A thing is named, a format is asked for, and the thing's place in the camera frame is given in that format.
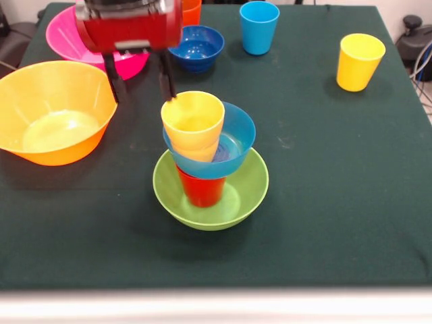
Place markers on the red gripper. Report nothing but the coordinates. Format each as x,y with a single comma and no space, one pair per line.
135,30

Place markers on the dark blue plastic bowl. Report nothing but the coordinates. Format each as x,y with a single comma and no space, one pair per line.
202,47

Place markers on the amber yellow plastic cup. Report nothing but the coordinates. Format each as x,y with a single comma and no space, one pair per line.
202,153

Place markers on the light blue plastic bowl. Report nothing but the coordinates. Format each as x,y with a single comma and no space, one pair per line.
239,125

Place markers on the red plastic cup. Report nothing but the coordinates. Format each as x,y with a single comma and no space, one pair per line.
202,192

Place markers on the green plastic bowl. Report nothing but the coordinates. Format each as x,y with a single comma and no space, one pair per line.
249,195

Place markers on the orange plastic cup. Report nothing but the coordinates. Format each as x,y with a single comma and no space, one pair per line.
192,13

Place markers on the large pink plastic bowl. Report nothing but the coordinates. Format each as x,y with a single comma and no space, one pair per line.
60,37

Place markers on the large yellow-orange plastic bowl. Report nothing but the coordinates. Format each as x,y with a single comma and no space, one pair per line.
50,101

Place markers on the light blue plastic cup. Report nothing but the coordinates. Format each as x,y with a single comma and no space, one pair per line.
258,37

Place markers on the dark green table cloth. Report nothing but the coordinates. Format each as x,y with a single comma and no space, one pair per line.
320,219

